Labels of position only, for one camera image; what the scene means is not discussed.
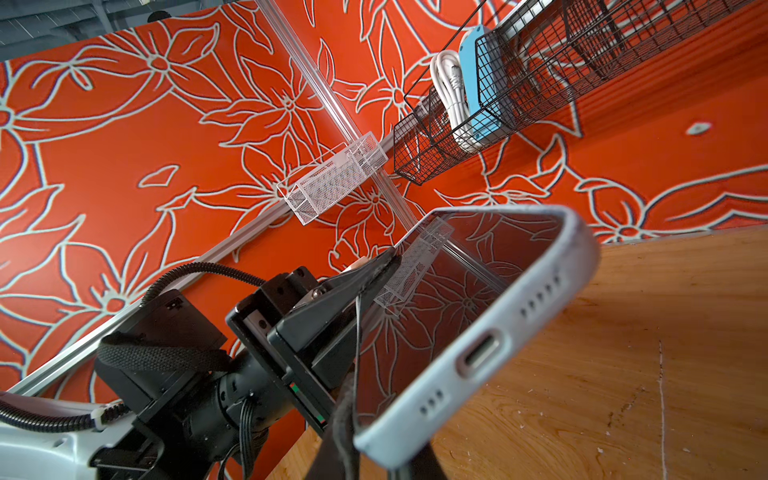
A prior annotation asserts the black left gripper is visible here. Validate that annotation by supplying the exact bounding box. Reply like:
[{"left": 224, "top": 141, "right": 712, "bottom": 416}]
[{"left": 227, "top": 247, "right": 401, "bottom": 434}]

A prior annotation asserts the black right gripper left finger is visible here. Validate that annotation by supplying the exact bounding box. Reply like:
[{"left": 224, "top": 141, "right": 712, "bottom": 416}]
[{"left": 305, "top": 373, "right": 360, "bottom": 480}]

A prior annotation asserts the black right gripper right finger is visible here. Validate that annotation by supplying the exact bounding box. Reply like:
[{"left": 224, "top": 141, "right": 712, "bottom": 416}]
[{"left": 389, "top": 443, "right": 447, "bottom": 480}]

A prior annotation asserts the phone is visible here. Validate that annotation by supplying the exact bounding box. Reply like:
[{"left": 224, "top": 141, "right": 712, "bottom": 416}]
[{"left": 353, "top": 205, "right": 600, "bottom": 469}]

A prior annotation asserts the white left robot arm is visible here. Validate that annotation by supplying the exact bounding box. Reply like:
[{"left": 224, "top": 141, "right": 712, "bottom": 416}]
[{"left": 1, "top": 249, "right": 401, "bottom": 479}]

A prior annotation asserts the clear acrylic bin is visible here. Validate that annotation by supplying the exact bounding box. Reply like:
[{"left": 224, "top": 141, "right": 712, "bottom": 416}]
[{"left": 281, "top": 132, "right": 387, "bottom": 225}]

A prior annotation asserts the light blue box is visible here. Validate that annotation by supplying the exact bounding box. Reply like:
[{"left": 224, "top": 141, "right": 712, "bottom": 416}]
[{"left": 459, "top": 25, "right": 503, "bottom": 145}]

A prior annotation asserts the white coiled cable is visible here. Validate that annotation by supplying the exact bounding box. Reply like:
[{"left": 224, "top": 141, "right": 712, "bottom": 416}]
[{"left": 429, "top": 50, "right": 481, "bottom": 154}]

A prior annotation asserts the aluminium frame post left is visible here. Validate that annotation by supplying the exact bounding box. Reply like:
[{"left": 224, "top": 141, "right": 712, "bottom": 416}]
[{"left": 256, "top": 0, "right": 418, "bottom": 230}]

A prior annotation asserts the black wire basket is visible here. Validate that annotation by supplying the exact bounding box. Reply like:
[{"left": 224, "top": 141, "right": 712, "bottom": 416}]
[{"left": 393, "top": 1, "right": 745, "bottom": 185}]

